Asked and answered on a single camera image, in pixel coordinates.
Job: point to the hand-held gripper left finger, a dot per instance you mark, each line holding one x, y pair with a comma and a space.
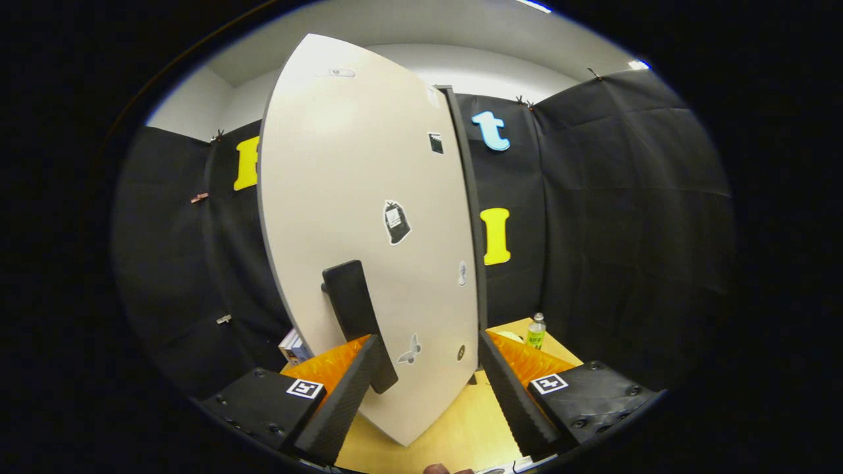
339, 408

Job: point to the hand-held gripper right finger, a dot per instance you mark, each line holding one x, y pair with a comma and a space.
510, 401

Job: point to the grey shoe cabinet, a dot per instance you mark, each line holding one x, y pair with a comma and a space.
475, 230

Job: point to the beige shoe cabinet door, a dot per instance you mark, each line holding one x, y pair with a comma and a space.
355, 164

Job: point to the pale round disc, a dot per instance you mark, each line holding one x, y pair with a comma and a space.
514, 337

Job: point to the blue-cover book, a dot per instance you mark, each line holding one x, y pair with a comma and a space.
299, 352

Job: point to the green label plastic bottle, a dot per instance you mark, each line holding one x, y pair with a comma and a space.
536, 334

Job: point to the white-cover book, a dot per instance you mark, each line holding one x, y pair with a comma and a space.
287, 342

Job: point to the black backdrop cloth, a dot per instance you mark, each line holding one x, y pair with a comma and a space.
625, 230

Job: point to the small ceiling light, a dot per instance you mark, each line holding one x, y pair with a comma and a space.
639, 64

